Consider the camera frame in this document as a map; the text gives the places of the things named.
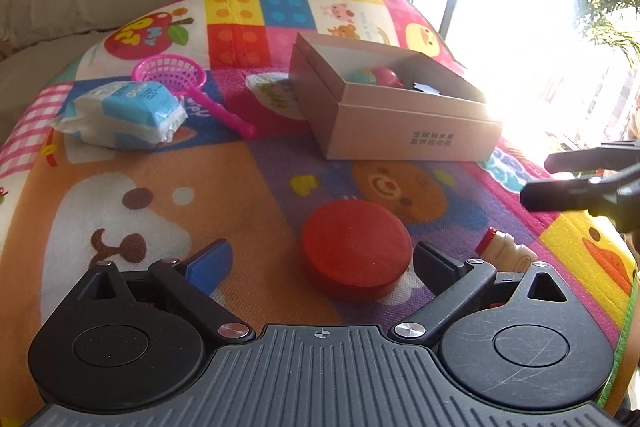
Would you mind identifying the blue white tissue pack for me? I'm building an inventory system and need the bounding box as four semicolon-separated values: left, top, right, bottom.
52;81;189;151

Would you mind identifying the pink toy net scoop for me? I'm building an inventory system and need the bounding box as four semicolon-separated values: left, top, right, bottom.
132;56;257;141

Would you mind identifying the small toy bottle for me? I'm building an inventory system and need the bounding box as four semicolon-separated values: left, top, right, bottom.
474;227;539;274

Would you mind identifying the red round tin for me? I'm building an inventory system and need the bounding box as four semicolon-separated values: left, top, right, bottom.
301;200;414;302

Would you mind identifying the colourful printed play mat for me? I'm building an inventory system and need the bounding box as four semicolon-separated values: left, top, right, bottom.
0;0;638;427

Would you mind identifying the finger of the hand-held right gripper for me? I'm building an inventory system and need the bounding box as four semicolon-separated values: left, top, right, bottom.
544;141;640;176
520;176;622;218

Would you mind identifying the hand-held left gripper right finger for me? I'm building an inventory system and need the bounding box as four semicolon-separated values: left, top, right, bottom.
391;241;581;350

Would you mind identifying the black window frame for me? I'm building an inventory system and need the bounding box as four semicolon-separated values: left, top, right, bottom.
407;0;460;38

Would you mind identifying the colourful ball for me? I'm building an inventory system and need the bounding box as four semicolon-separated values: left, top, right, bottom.
350;67;404;90

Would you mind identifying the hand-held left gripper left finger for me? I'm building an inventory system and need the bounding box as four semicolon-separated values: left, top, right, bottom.
70;238;257;344

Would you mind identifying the pink cardboard box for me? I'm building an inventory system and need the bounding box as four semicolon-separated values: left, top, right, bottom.
288;32;503;161

